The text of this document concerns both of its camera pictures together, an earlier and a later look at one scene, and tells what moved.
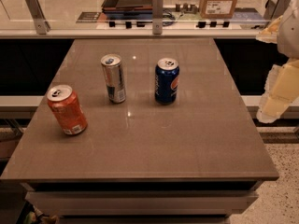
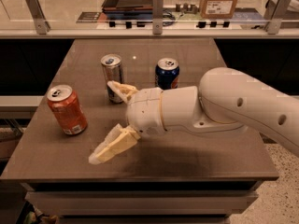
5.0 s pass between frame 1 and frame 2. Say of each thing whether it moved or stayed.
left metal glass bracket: stayed
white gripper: moved
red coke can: stayed
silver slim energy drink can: stayed
